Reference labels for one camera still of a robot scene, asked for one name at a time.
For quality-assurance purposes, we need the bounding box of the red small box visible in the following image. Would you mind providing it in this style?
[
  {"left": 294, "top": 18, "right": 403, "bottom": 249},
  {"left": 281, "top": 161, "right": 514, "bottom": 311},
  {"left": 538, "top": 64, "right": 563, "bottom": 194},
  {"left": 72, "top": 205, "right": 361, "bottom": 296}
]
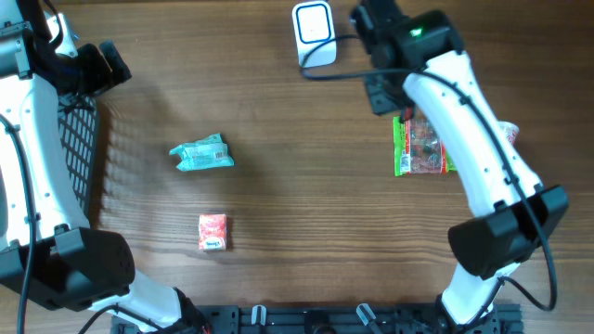
[{"left": 199, "top": 214, "right": 227, "bottom": 251}]

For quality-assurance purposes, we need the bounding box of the green gummy candy bag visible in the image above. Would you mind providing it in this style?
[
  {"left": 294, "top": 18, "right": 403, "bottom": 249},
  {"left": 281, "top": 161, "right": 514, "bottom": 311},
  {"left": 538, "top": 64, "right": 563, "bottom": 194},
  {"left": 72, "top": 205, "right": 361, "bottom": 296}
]
[{"left": 393, "top": 116, "right": 456, "bottom": 177}]

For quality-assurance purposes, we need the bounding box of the instant noodle cup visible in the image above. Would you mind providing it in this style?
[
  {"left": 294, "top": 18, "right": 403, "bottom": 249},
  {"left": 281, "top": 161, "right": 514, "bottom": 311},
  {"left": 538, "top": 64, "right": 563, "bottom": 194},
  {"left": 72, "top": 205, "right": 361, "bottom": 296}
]
[{"left": 498, "top": 121, "right": 520, "bottom": 145}]

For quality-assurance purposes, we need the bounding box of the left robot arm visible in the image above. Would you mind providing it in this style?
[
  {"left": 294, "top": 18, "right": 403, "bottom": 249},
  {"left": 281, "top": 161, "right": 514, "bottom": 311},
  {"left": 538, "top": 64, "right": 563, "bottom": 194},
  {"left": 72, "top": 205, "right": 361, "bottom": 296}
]
[{"left": 1, "top": 1, "right": 211, "bottom": 333}]

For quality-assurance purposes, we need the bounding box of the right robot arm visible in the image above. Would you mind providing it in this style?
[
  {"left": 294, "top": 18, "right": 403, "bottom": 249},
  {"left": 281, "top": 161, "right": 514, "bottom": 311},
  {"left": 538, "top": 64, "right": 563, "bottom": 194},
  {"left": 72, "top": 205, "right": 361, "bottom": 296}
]
[{"left": 351, "top": 1, "right": 569, "bottom": 330}]

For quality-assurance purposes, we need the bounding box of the white barcode scanner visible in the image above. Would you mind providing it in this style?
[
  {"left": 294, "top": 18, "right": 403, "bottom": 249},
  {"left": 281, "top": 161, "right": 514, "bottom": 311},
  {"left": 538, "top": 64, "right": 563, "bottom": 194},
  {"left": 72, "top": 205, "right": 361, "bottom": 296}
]
[{"left": 291, "top": 1, "right": 337, "bottom": 68}]

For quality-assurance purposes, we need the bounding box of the grey plastic basket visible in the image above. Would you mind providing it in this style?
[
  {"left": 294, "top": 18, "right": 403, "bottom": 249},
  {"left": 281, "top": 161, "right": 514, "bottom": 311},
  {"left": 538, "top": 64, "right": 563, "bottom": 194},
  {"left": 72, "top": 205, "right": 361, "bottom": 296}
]
[{"left": 58, "top": 96, "right": 100, "bottom": 217}]

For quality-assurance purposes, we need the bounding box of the teal tissue pack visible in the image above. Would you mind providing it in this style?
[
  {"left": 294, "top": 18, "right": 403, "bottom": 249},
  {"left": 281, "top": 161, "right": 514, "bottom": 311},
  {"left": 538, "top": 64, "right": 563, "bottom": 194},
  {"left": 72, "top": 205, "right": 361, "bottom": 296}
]
[{"left": 169, "top": 134, "right": 235, "bottom": 172}]

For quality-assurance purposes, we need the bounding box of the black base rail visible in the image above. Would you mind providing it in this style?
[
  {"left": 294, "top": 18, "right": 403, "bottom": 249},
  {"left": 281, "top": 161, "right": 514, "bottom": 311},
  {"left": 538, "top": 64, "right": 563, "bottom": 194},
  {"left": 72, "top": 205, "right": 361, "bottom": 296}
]
[{"left": 110, "top": 302, "right": 525, "bottom": 334}]

